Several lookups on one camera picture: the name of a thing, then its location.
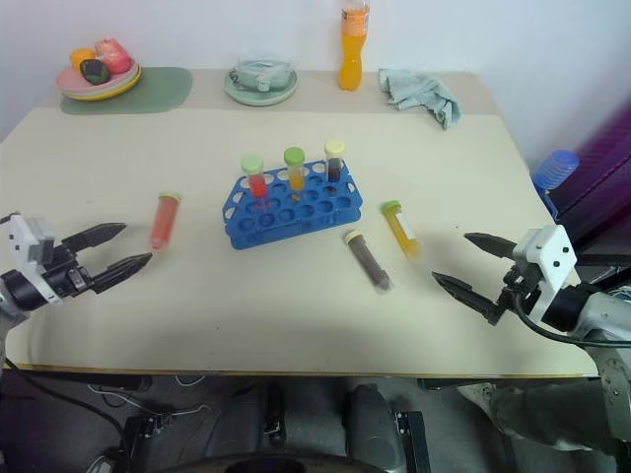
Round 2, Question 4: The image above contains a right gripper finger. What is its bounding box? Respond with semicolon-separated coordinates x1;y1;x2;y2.
463;233;519;261
431;270;505;327

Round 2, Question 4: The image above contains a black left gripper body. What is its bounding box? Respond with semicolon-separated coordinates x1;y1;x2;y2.
40;240;107;300

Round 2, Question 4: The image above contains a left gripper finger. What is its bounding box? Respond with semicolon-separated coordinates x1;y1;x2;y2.
92;252;155;297
61;223;128;251

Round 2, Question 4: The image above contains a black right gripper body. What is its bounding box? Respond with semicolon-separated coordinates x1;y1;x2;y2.
498;263;543;321

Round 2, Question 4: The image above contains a yellow liquid tube green cap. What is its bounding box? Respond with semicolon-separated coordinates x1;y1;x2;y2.
380;199;423;261

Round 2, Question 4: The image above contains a brown liquid tube cream cap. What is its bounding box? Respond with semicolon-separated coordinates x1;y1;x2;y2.
343;230;394;296

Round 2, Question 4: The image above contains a red liquid tube green cap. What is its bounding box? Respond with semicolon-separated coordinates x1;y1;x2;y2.
240;154;270;201
149;190;184;255

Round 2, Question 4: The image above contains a dark liquid tube cream cap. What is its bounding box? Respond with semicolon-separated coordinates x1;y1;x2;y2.
323;139;346;184

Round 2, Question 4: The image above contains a blue test tube rack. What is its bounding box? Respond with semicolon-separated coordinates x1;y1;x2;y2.
220;160;365;251

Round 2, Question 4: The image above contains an orange liquid tube green cap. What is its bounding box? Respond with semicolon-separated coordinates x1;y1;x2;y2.
283;146;308;193

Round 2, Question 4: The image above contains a grey crumpled cover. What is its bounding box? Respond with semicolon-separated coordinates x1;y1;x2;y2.
456;382;617;453

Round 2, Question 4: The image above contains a dark glossy equipment case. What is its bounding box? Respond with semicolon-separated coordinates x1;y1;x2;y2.
544;105;631;270

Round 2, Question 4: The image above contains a yellow plate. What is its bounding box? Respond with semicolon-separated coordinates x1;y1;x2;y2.
61;62;143;103

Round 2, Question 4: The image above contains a pink plate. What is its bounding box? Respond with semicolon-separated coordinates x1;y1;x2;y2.
55;61;137;98

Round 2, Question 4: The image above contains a green placemat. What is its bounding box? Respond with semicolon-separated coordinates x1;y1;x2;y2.
60;66;193;117

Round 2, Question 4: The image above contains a dark grey rounded shape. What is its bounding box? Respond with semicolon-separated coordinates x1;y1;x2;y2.
344;383;409;473

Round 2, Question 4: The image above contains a dark green toy fruit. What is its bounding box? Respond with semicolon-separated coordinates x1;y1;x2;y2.
79;58;111;86

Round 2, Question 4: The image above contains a teal cloth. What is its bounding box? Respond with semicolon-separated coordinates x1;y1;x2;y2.
378;67;463;131

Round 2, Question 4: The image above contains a pink toy fruit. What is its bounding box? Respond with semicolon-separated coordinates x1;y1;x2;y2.
94;38;133;75

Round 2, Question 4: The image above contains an orange toy fruit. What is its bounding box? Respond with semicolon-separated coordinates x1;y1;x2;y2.
69;47;98;71

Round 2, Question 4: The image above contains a pale green plate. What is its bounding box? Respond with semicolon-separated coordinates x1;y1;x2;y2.
223;66;300;105

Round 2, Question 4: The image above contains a clear plastic bag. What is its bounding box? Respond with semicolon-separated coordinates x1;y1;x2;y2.
227;55;298;93

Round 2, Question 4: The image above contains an orange drink bottle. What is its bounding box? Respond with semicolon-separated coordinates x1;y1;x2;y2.
337;0;372;93

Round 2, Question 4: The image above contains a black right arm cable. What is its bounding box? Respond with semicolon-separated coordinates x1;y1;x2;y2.
510;290;631;349

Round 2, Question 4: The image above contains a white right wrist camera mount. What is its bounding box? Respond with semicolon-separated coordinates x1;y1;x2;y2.
511;225;580;322

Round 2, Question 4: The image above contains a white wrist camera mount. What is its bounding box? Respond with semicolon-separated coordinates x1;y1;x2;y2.
511;225;580;322
0;212;65;307

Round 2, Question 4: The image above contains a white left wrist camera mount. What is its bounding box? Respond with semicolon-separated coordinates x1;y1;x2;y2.
0;212;65;307

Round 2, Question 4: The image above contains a blue corrugated hose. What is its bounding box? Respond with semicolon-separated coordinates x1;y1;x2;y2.
530;149;581;194

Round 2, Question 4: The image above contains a black floor cable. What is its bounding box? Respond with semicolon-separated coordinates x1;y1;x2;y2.
0;365;127;447

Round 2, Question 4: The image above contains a white floor cable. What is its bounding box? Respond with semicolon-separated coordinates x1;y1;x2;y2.
87;372;211;421

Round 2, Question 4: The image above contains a black metal bracket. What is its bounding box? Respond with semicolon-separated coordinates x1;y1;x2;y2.
392;410;428;473
119;413;175;473

